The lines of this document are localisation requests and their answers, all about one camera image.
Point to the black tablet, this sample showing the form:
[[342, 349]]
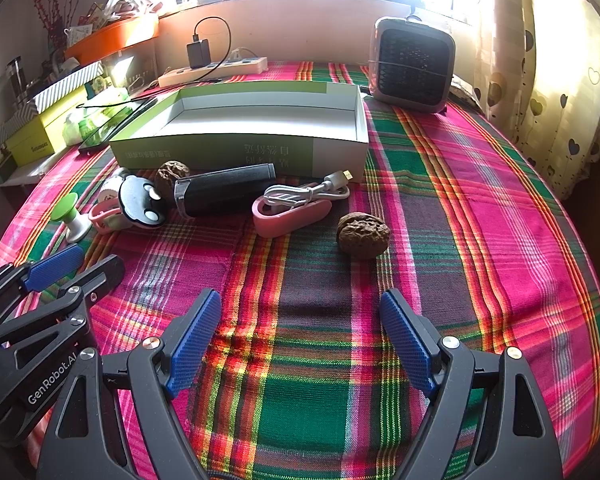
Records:
[[130, 120]]

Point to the red twig bouquet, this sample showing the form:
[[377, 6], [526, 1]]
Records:
[[45, 20]]

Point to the small striped box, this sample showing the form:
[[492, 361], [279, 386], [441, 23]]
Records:
[[10, 130]]

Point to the green-topped white knob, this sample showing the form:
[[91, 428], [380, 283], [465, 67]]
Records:
[[62, 205]]

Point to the large striped box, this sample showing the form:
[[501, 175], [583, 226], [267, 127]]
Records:
[[65, 87]]

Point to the steel tumbler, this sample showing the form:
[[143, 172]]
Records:
[[16, 80]]

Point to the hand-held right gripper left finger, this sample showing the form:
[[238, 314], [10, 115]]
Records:
[[195, 340]]

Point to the orange tray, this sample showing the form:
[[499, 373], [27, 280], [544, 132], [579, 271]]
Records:
[[115, 35]]

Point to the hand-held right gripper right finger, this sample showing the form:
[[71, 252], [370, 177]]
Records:
[[407, 340]]

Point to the plaid bed sheet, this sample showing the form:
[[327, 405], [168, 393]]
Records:
[[480, 260]]

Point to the brown walnut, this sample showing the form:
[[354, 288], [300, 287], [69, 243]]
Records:
[[362, 235], [169, 175]]

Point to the white plug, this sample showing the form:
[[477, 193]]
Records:
[[237, 55]]

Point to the pile of papers and bags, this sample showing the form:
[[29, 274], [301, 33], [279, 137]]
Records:
[[125, 5]]

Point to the heart print curtain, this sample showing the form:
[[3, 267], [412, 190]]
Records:
[[555, 85]]

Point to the small clear jar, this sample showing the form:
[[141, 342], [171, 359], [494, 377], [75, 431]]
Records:
[[111, 190]]

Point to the white tray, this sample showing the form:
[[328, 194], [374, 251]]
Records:
[[20, 175]]

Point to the grey desktop heater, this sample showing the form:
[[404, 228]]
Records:
[[410, 65]]

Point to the black charger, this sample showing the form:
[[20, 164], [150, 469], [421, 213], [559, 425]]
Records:
[[198, 55]]

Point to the green white cardboard box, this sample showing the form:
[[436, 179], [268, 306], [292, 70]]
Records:
[[205, 152]]

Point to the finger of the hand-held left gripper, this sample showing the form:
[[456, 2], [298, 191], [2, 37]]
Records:
[[55, 265], [105, 270]]

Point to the black window latch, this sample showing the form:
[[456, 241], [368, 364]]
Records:
[[415, 7]]

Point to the yellow-green box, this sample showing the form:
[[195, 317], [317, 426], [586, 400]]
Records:
[[30, 142]]

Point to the green tissue pack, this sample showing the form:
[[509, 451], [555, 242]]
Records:
[[111, 96]]

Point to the pink gadget with green pad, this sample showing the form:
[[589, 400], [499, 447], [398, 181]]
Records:
[[102, 220]]

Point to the white power strip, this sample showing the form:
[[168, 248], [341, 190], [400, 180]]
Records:
[[215, 71]]

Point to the black white round gadget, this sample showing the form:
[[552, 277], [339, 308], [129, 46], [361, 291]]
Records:
[[137, 200]]

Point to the black cylindrical device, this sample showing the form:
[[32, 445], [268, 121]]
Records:
[[225, 190]]

